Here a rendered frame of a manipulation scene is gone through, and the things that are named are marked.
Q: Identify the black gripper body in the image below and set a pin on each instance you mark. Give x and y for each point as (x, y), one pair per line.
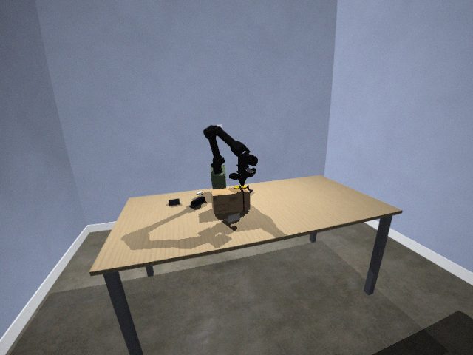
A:
(236, 176)

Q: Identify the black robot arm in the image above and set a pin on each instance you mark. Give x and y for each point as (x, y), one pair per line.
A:
(236, 147)

